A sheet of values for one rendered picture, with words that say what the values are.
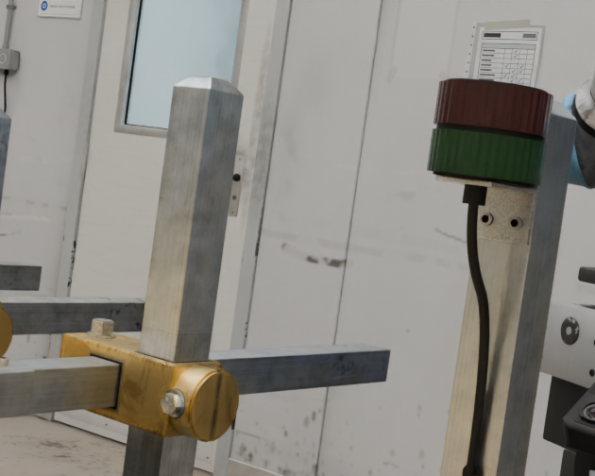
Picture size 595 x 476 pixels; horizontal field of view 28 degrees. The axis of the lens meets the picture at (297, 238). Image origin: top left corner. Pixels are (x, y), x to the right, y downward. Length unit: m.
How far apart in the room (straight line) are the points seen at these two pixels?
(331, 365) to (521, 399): 0.37
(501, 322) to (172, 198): 0.26
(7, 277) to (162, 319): 0.60
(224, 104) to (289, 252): 3.28
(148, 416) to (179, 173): 0.17
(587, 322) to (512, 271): 0.80
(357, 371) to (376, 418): 2.85
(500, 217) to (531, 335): 0.07
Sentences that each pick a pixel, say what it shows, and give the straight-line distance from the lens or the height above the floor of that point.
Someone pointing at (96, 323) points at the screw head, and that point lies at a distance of 0.88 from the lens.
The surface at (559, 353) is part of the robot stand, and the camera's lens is 1.49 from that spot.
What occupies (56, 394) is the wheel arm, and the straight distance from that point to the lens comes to 0.80.
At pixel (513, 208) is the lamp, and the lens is 0.65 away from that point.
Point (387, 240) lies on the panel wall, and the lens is 3.86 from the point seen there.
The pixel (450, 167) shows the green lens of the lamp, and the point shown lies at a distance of 0.61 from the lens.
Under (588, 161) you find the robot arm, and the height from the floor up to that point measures 1.18.
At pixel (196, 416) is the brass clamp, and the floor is 0.94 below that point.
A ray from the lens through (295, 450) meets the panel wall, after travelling 4.09.
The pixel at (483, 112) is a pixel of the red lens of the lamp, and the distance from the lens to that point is 0.60.
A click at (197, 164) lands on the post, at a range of 0.80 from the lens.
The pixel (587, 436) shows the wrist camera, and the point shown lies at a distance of 0.91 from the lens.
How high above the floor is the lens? 1.11
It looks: 3 degrees down
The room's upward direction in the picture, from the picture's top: 8 degrees clockwise
